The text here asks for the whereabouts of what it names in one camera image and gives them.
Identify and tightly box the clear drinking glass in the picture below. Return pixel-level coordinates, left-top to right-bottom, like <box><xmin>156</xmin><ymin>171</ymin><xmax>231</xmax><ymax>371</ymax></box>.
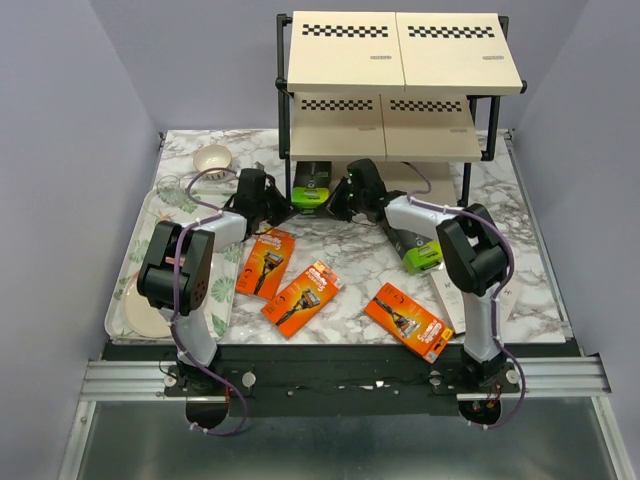
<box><xmin>155</xmin><ymin>175</ymin><xmax>184</xmax><ymax>207</ymax></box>

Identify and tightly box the beige black three-tier shelf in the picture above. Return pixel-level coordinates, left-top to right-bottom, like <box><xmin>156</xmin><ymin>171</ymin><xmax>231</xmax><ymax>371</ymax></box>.
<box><xmin>275</xmin><ymin>11</ymin><xmax>527</xmax><ymax>204</ymax></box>

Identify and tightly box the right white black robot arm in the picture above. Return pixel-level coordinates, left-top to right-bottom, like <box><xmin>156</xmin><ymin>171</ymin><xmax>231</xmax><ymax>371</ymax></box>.
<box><xmin>292</xmin><ymin>158</ymin><xmax>515</xmax><ymax>392</ymax></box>

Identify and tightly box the white paper card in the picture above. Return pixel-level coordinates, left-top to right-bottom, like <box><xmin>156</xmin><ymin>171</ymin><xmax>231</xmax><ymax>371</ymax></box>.
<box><xmin>427</xmin><ymin>269</ymin><xmax>523</xmax><ymax>335</ymax></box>

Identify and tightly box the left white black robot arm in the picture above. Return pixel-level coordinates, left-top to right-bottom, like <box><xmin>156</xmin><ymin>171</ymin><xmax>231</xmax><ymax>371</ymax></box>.
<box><xmin>136</xmin><ymin>168</ymin><xmax>297</xmax><ymax>395</ymax></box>

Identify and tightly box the pink white plate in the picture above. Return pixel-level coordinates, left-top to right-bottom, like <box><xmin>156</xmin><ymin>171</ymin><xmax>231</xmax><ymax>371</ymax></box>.
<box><xmin>121</xmin><ymin>273</ymin><xmax>171</xmax><ymax>339</ymax></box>

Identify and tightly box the white bowl orange rim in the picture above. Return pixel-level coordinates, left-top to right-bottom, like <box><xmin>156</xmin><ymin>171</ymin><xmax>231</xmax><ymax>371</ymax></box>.
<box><xmin>193</xmin><ymin>144</ymin><xmax>233</xmax><ymax>180</ymax></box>

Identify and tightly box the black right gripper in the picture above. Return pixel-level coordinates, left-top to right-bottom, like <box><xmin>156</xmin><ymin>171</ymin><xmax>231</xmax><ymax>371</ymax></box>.
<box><xmin>313</xmin><ymin>177</ymin><xmax>366</xmax><ymax>224</ymax></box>

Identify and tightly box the orange Gillette Fusion5 box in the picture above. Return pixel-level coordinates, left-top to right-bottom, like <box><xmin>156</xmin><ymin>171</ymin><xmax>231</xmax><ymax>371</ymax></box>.
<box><xmin>236</xmin><ymin>228</ymin><xmax>295</xmax><ymax>300</ymax></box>

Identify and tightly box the black green razor box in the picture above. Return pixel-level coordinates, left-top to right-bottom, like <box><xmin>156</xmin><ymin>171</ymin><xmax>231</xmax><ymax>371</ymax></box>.
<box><xmin>385</xmin><ymin>227</ymin><xmax>443</xmax><ymax>274</ymax></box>
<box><xmin>291</xmin><ymin>161</ymin><xmax>332</xmax><ymax>212</ymax></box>

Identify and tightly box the aluminium black mounting rail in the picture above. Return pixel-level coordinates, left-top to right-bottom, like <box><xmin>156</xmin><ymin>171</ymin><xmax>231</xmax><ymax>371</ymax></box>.
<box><xmin>80</xmin><ymin>342</ymin><xmax>611</xmax><ymax>418</ymax></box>

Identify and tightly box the white leaf-print tray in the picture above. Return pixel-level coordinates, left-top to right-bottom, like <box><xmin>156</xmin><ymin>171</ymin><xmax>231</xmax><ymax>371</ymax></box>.
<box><xmin>103</xmin><ymin>187</ymin><xmax>242</xmax><ymax>345</ymax></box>

